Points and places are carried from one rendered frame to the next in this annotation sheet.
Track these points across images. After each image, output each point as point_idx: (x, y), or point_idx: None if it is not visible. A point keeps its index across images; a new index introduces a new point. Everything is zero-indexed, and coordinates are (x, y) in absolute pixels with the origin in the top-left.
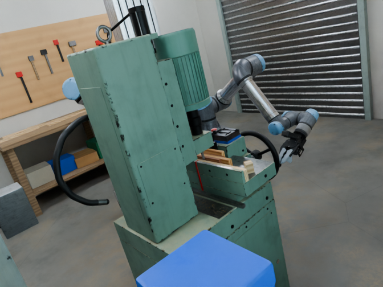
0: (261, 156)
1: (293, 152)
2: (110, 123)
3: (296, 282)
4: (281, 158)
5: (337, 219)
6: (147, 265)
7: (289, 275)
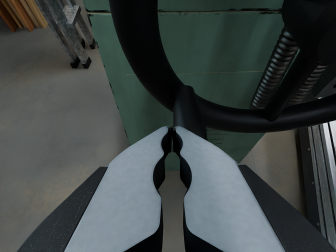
0: (301, 28)
1: (46, 221)
2: None
3: (166, 220)
4: (180, 135)
5: None
6: None
7: (181, 227)
